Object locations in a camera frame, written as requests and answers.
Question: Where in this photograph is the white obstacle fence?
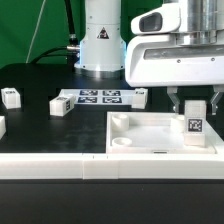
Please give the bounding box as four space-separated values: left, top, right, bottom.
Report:
0 153 224 180

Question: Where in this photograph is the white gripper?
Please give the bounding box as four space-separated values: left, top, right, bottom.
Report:
125 3 224 115

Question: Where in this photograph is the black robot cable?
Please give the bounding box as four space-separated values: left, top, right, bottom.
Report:
30 0 81 64

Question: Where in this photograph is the thin white cable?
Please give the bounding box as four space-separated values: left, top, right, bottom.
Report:
25 0 48 64

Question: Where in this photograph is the paper sheet with markers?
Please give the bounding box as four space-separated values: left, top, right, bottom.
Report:
59 89 134 105

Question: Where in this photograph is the white block left edge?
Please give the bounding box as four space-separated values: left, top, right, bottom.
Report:
0 116 6 140

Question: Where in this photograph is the white square tabletop part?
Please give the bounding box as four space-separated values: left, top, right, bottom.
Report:
106 112 224 154

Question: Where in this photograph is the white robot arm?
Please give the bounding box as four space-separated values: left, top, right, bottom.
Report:
76 0 224 110

